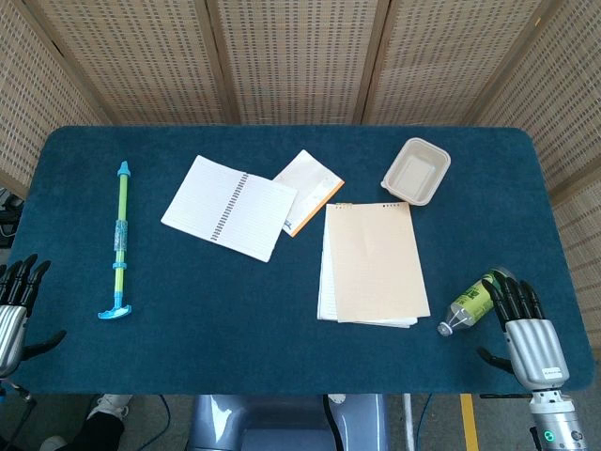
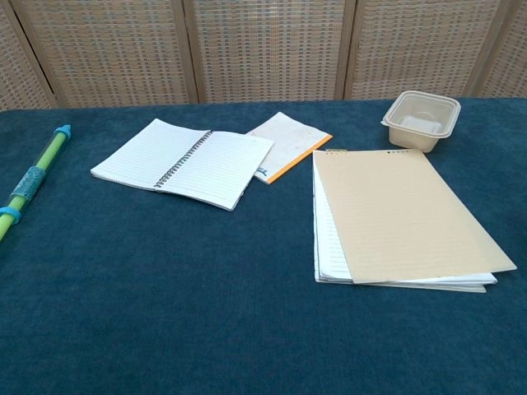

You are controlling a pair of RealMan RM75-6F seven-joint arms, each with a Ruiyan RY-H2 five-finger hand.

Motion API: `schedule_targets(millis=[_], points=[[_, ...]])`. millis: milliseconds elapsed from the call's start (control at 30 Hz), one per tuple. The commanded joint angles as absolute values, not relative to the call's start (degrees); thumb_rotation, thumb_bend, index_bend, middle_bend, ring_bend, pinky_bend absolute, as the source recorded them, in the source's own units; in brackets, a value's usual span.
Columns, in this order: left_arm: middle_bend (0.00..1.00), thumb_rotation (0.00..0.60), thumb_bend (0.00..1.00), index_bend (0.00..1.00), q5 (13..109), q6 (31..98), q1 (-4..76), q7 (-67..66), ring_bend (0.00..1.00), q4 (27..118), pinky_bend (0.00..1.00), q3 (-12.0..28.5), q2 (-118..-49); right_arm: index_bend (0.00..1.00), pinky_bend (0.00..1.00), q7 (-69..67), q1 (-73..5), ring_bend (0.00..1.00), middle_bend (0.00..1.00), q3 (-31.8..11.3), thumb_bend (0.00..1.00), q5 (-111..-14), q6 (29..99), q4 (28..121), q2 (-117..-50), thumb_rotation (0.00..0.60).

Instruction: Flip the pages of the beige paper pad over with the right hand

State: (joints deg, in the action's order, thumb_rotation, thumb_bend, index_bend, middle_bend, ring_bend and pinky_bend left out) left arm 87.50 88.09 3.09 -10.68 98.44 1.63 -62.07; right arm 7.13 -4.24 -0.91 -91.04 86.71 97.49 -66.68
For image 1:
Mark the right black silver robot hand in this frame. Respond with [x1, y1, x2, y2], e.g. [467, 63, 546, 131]
[477, 274, 571, 391]

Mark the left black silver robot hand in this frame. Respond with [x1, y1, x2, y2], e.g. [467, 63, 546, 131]
[0, 254, 68, 380]

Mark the tan notepad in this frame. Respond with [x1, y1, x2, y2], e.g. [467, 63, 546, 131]
[316, 201, 432, 330]

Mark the white spiral notebook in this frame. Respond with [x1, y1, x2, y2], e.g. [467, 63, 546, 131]
[160, 154, 300, 264]

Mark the green label plastic bottle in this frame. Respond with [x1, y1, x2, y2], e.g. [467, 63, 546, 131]
[437, 266, 517, 338]

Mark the black equipment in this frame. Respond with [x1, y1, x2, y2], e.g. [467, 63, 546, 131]
[0, 187, 24, 250]

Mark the black trouser leg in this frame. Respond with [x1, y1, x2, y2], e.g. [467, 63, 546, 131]
[55, 411, 126, 451]

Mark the white pole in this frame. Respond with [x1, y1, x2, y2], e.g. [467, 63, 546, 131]
[402, 393, 417, 451]

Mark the green blue toy pump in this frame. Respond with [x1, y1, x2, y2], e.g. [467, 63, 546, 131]
[97, 160, 133, 321]

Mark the beige food container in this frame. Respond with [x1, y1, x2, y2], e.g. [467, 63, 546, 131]
[380, 137, 453, 207]

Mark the blue felt table cover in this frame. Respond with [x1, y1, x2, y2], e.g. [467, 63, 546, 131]
[8, 124, 595, 396]

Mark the grey-blue robot torso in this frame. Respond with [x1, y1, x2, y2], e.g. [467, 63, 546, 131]
[187, 393, 391, 451]

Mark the orange-edged notepad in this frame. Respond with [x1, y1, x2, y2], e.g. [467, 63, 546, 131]
[272, 148, 346, 239]

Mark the woven bamboo folding screen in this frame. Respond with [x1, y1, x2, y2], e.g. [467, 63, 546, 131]
[0, 0, 601, 363]

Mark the blue floor cable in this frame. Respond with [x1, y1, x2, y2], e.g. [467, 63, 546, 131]
[157, 394, 174, 445]

